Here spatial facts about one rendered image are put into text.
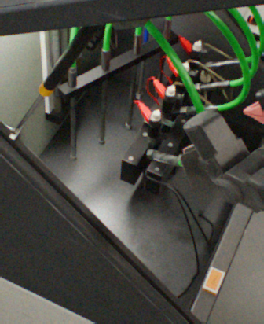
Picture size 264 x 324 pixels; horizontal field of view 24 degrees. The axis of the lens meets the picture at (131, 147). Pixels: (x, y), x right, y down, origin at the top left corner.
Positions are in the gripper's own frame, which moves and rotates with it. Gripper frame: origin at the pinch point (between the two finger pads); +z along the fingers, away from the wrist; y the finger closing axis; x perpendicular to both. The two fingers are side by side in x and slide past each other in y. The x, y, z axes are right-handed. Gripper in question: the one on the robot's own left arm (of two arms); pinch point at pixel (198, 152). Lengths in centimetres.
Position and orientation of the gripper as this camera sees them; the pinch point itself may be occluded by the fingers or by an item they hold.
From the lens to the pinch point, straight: 112.6
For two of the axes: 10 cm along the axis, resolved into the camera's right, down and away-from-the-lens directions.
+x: 3.6, 9.1, 2.1
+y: -9.2, 3.9, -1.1
